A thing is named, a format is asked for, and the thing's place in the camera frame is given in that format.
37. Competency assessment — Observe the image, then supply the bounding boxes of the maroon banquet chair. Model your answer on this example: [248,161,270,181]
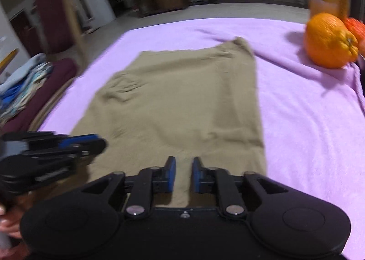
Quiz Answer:
[0,0,89,135]

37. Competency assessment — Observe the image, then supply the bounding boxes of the person's left hand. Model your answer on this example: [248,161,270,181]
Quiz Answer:
[0,192,27,239]

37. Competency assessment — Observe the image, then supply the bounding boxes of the large orange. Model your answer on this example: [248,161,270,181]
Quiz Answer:
[304,13,359,69]

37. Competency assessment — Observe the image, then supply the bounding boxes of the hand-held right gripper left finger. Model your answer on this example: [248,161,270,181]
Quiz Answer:
[74,156,177,219]

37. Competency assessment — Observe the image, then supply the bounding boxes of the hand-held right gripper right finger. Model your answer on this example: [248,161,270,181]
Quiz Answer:
[192,156,290,218]

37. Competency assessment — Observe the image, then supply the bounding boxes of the pile of folded clothes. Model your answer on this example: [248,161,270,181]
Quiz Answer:
[0,53,55,126]

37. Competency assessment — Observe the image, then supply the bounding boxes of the lilac blanket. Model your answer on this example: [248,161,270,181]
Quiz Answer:
[37,18,365,260]

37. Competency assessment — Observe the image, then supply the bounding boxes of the khaki pants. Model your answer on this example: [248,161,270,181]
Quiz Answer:
[70,37,267,207]

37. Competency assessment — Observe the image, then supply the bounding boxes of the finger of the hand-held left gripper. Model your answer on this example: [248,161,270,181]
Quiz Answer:
[58,134,100,148]
[67,138,108,161]

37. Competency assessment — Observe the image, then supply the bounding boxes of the red netted fruit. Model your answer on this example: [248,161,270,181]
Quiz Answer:
[344,17,365,41]

